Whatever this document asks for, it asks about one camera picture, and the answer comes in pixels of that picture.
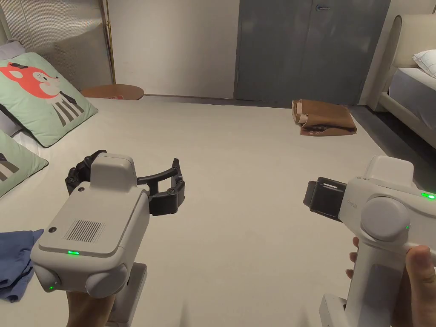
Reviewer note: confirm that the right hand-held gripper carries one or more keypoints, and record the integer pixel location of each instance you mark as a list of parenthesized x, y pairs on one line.
[(378, 218)]

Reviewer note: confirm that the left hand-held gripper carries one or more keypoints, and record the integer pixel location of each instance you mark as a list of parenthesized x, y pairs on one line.
[(98, 221)]

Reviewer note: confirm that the person's right hand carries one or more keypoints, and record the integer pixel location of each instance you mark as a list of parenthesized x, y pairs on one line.
[(419, 289)]

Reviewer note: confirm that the person's left hand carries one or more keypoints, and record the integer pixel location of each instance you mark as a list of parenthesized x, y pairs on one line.
[(87, 311)]

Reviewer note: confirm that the cream bed with grey mattress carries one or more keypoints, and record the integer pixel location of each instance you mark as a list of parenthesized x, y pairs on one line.
[(405, 114)]

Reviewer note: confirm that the green cushion with fox print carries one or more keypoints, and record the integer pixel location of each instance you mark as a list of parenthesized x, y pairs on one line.
[(17, 160), (37, 95)]

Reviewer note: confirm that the brown cloth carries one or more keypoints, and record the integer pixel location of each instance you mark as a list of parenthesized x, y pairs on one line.
[(327, 117)]

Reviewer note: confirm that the bed with beige sheet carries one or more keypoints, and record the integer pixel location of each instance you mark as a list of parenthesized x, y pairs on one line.
[(238, 163)]

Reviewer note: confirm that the blue garment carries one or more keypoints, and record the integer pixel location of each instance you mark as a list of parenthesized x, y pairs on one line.
[(15, 262)]

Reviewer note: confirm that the brass floor lamp pole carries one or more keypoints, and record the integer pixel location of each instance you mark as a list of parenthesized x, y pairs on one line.
[(111, 44)]

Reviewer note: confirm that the white pillow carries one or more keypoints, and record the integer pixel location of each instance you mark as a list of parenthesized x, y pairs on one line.
[(427, 61)]

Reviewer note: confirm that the cream padded headboard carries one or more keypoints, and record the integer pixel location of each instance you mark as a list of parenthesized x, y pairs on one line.
[(400, 41)]

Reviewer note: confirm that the grey double door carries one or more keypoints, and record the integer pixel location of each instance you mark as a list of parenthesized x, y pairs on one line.
[(306, 51)]

